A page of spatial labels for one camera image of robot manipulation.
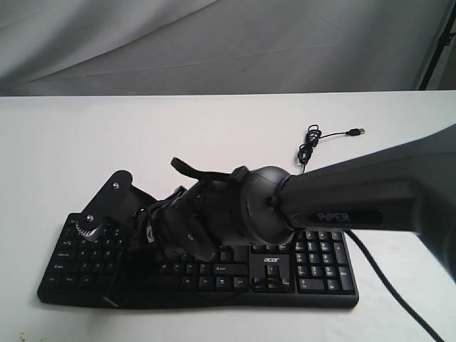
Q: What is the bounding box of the black acer keyboard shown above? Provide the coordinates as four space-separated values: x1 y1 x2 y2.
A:
37 214 359 310

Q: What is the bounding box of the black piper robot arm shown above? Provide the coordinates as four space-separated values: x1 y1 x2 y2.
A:
139 126 455 271

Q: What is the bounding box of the black tripod stand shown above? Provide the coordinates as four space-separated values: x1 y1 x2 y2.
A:
417 1 455 90

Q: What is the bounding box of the grey backdrop cloth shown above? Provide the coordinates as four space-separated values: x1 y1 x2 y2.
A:
1 1 452 96

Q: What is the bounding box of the black USB cable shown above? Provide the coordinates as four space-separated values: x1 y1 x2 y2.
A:
296 124 366 172

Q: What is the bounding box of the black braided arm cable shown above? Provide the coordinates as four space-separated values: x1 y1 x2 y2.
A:
343 227 446 342

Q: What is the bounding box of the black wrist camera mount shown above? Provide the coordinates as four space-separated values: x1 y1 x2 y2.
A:
76 170 157 242

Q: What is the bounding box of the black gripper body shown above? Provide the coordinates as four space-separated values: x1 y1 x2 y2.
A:
133 170 249 261

